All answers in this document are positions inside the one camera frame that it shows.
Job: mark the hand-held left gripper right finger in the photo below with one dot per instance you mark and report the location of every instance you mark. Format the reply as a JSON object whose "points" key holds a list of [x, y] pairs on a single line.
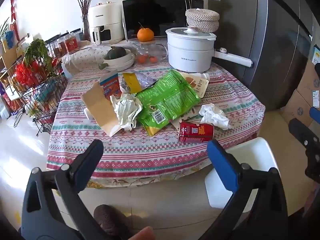
{"points": [[222, 165]]}

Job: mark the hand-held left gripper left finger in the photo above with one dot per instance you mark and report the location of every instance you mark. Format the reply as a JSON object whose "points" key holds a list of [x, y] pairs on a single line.
{"points": [[91, 170]]}

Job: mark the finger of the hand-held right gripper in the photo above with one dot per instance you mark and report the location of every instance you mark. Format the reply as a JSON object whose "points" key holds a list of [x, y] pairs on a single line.
{"points": [[315, 115], [301, 135]]}

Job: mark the red drink can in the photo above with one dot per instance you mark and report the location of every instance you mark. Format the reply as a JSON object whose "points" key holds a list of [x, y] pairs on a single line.
{"points": [[196, 131]]}

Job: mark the white tissue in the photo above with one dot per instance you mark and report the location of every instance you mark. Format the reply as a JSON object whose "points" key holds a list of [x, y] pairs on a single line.
{"points": [[213, 116]]}

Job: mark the cardboard carton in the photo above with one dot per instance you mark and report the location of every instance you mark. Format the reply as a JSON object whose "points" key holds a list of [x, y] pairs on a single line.
{"points": [[100, 105]]}

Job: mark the white paper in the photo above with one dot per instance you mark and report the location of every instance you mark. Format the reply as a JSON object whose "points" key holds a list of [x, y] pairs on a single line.
{"points": [[127, 110]]}

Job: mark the green snack bag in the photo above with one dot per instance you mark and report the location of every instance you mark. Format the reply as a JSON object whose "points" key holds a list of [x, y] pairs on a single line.
{"points": [[167, 97]]}

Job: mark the person's left hand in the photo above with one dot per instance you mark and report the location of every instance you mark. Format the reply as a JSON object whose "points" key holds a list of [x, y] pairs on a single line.
{"points": [[141, 233]]}

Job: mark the brown cardboard box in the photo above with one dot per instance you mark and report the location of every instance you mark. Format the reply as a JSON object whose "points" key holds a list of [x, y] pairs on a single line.
{"points": [[300, 107], [308, 80]]}

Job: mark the patterned striped tablecloth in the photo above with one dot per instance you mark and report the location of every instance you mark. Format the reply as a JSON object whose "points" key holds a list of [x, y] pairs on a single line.
{"points": [[140, 155]]}

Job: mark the brown fuzzy slipper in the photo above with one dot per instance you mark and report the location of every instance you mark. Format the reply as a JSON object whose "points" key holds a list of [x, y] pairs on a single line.
{"points": [[110, 220]]}

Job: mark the box with blue yellow label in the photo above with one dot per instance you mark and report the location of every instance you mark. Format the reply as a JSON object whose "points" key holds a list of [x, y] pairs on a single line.
{"points": [[316, 53]]}

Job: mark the cream pouch with orange print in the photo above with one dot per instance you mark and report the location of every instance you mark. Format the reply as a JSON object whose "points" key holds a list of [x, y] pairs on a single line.
{"points": [[198, 85]]}

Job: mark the grey refrigerator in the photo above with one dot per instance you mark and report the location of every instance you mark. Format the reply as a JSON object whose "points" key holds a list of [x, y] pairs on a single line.
{"points": [[270, 42]]}

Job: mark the yellow packet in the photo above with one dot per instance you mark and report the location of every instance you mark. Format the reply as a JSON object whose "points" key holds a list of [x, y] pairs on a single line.
{"points": [[131, 82]]}

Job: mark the clear plastic wrapper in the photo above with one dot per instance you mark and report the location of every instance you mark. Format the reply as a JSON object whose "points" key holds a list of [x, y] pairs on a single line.
{"points": [[146, 80]]}

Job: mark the white floral cloth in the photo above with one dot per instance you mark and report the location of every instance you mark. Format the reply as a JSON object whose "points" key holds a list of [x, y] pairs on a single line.
{"points": [[85, 58]]}

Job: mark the red plastic bag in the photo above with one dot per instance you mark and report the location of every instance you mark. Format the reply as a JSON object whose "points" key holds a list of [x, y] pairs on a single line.
{"points": [[30, 75]]}

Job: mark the white bowl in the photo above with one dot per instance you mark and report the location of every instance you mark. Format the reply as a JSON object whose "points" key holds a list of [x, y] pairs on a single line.
{"points": [[122, 61]]}

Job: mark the white electric cooking pot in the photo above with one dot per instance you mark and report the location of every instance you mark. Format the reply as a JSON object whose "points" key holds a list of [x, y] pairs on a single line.
{"points": [[190, 52]]}

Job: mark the dark green squash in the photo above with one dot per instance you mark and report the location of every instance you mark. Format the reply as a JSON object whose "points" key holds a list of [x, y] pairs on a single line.
{"points": [[116, 53]]}

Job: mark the small orange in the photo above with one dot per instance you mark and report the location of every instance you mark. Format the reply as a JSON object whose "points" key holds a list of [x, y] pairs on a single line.
{"points": [[153, 59], [143, 59]]}

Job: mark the green leafy vegetable bunch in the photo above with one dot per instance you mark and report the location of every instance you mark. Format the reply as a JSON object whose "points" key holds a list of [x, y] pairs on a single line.
{"points": [[37, 52]]}

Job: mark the glass teapot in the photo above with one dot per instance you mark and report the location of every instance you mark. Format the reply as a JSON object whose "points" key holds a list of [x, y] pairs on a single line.
{"points": [[147, 50]]}

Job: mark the large orange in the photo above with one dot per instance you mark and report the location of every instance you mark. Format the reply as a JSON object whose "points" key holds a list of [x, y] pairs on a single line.
{"points": [[145, 34]]}

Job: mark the woven lidded basket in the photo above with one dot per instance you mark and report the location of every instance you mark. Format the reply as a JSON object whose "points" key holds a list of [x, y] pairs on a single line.
{"points": [[202, 20]]}

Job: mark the white air fryer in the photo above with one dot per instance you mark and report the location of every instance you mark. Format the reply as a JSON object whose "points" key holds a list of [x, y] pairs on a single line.
{"points": [[105, 22]]}

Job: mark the glass vase with twigs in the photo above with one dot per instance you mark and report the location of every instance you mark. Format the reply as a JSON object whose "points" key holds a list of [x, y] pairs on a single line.
{"points": [[86, 17]]}

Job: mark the blue packet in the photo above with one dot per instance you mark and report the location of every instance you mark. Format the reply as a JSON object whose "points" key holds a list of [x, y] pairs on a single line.
{"points": [[8, 38]]}

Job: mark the microwave oven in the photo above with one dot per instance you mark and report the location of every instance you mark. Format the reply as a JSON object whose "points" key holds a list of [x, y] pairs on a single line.
{"points": [[162, 15]]}

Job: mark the green potted plant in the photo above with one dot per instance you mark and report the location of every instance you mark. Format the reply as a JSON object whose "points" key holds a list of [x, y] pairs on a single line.
{"points": [[3, 27]]}

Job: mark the red wall decoration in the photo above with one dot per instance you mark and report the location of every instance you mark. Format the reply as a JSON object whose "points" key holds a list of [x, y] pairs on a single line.
{"points": [[13, 5]]}

